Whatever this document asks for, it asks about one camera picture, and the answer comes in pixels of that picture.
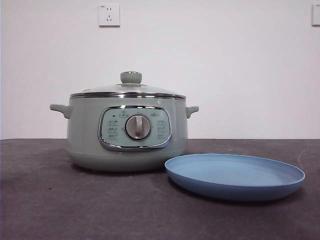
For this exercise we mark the glass lid with green knob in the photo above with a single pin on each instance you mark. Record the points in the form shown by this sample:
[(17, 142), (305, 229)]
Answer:
[(130, 78)]

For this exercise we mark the pale green electric steamer pot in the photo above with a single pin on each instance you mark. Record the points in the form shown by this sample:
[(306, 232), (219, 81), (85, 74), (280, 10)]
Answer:
[(85, 130)]

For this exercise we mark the blue round plate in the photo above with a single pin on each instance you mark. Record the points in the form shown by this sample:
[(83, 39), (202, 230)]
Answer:
[(232, 175)]

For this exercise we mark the white wall socket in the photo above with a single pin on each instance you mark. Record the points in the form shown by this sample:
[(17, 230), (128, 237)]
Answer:
[(109, 15)]

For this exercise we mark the white wall plate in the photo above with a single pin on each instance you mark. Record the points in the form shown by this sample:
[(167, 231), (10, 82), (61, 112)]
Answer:
[(316, 15)]

